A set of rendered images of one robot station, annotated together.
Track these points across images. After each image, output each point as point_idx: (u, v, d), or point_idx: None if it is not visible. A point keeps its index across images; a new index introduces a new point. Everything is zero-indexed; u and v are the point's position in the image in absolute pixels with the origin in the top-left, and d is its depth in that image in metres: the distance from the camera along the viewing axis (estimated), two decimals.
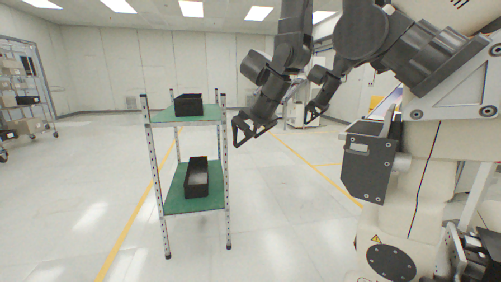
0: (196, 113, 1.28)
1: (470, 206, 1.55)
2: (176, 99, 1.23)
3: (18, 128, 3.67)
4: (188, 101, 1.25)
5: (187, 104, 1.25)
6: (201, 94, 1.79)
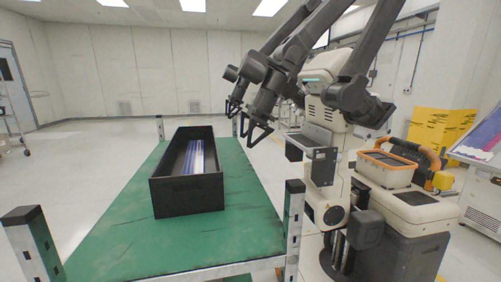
0: (208, 206, 0.51)
1: None
2: (155, 179, 0.46)
3: None
4: (187, 182, 0.48)
5: (184, 188, 0.48)
6: (210, 127, 1.02)
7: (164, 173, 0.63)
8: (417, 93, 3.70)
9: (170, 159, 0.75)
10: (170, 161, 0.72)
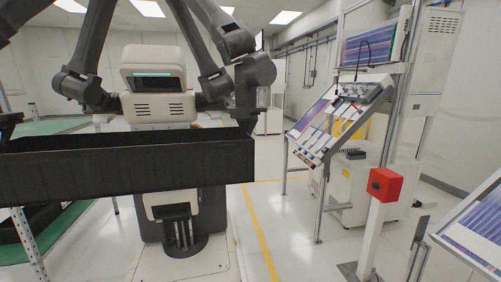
0: None
1: (364, 250, 1.26)
2: (253, 139, 0.49)
3: None
4: None
5: None
6: (24, 141, 0.51)
7: (183, 170, 0.45)
8: None
9: (123, 177, 0.43)
10: (141, 173, 0.44)
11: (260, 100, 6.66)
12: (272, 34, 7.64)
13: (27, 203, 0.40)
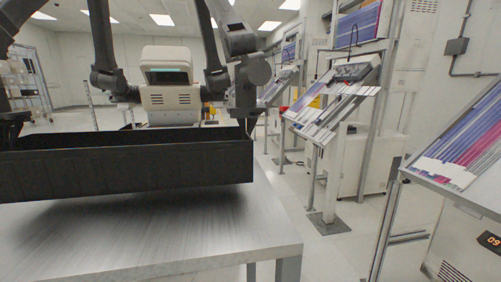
0: None
1: None
2: (252, 140, 0.48)
3: None
4: None
5: None
6: (32, 138, 0.53)
7: (182, 169, 0.46)
8: None
9: (123, 175, 0.44)
10: (141, 171, 0.45)
11: None
12: None
13: (33, 199, 0.42)
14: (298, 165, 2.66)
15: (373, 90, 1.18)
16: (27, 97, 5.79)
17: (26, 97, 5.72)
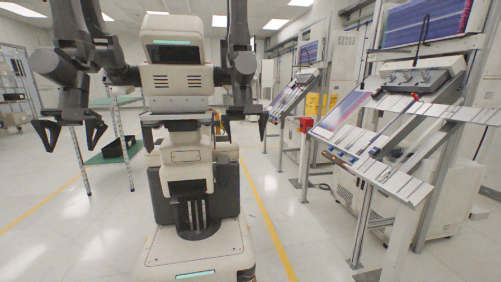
0: None
1: (300, 165, 2.29)
2: None
3: (5, 120, 4.41)
4: None
5: None
6: None
7: None
8: None
9: None
10: None
11: (255, 94, 7.68)
12: (266, 37, 8.66)
13: None
14: (323, 189, 2.20)
15: (494, 117, 0.73)
16: (14, 100, 5.33)
17: (12, 100, 5.27)
